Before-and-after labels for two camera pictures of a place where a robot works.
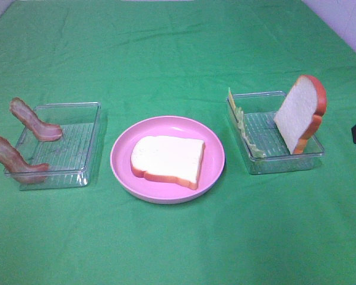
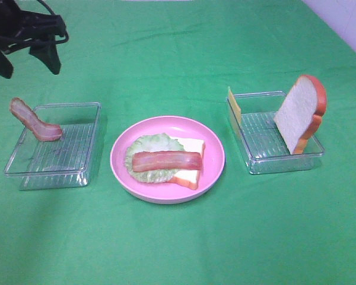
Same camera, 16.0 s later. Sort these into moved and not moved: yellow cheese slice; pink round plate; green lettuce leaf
Moved: green lettuce leaf
Not moved: yellow cheese slice; pink round plate
